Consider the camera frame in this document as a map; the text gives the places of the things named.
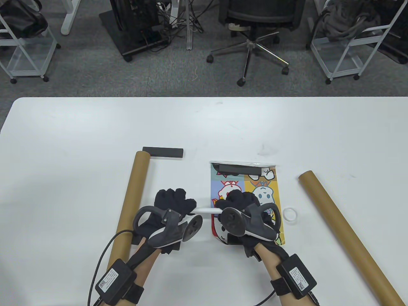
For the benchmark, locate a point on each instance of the white desk leg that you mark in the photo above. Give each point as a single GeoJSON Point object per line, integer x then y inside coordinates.
{"type": "Point", "coordinates": [67, 25]}

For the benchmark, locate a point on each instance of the black bag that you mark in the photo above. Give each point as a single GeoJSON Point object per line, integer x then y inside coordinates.
{"type": "Point", "coordinates": [22, 19]}

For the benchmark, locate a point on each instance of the black wrist sensor box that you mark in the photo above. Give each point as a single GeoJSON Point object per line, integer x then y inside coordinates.
{"type": "Point", "coordinates": [113, 282]}
{"type": "Point", "coordinates": [296, 276]}

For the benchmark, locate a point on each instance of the person's right hand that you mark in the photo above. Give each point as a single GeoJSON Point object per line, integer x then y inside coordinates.
{"type": "Point", "coordinates": [239, 197]}

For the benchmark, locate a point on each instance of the grey handheld controller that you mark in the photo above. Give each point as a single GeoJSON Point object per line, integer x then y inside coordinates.
{"type": "Point", "coordinates": [232, 220]}
{"type": "Point", "coordinates": [193, 228]}

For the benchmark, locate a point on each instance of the black rolling equipment cart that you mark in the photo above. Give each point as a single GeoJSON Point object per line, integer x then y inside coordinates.
{"type": "Point", "coordinates": [134, 22]}

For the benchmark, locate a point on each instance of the clear acrylic post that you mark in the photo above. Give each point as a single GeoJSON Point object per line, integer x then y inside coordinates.
{"type": "Point", "coordinates": [189, 38]}

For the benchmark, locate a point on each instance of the white plastic tube cap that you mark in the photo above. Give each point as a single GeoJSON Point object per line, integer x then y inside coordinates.
{"type": "Point", "coordinates": [290, 215]}

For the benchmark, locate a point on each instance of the person's left hand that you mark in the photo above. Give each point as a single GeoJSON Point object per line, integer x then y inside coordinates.
{"type": "Point", "coordinates": [172, 199]}

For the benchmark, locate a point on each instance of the black equipment base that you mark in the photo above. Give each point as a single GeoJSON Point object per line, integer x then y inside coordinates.
{"type": "Point", "coordinates": [397, 38]}

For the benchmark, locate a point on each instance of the white poster purple lettering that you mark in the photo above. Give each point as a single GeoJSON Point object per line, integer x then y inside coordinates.
{"type": "Point", "coordinates": [207, 210]}

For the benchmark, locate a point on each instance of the person's left forearm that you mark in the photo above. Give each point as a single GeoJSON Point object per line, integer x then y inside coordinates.
{"type": "Point", "coordinates": [146, 264]}

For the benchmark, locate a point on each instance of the brown cardboard mailing tube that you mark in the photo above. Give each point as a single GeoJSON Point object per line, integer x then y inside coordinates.
{"type": "Point", "coordinates": [350, 242]}
{"type": "Point", "coordinates": [134, 191]}

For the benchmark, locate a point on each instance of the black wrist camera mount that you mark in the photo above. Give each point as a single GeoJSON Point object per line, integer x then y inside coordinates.
{"type": "Point", "coordinates": [253, 253]}

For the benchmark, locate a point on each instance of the grey bag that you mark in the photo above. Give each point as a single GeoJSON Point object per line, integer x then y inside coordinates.
{"type": "Point", "coordinates": [347, 19]}

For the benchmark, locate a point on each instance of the colourful cartoon poster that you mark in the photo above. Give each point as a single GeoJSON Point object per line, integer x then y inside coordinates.
{"type": "Point", "coordinates": [277, 188]}

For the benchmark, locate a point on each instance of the black office chair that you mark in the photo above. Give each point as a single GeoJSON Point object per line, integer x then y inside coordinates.
{"type": "Point", "coordinates": [255, 12]}

